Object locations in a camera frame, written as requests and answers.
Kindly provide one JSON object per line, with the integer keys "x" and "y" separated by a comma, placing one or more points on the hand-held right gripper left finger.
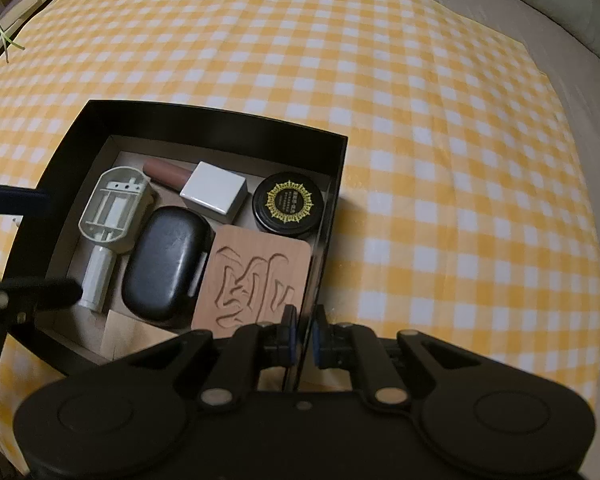
{"x": 291, "y": 334}

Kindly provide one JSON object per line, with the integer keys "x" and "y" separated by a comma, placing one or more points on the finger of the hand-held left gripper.
{"x": 10, "y": 200}
{"x": 40, "y": 291}

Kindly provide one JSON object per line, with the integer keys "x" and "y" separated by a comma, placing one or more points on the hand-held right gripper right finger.
{"x": 316, "y": 345}

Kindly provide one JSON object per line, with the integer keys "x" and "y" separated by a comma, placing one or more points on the carved wooden coaster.
{"x": 280, "y": 260}

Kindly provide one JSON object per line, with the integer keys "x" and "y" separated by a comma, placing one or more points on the light wooden block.
{"x": 130, "y": 335}

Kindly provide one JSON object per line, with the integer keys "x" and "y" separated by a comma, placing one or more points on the black oval case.
{"x": 165, "y": 265}

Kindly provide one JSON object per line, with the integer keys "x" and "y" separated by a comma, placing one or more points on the round black jar gold label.
{"x": 290, "y": 202}

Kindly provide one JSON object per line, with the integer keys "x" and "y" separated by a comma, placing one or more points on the brown cylindrical tube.
{"x": 165, "y": 172}

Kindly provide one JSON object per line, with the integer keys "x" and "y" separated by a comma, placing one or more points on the white cube charger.
{"x": 212, "y": 187}

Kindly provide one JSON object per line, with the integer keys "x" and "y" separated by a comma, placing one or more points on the black cardboard box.
{"x": 205, "y": 120}

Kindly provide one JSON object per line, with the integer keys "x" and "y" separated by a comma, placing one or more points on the white and purple box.
{"x": 22, "y": 2}

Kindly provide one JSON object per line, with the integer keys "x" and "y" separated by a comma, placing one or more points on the yellow white checked cloth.
{"x": 430, "y": 160}

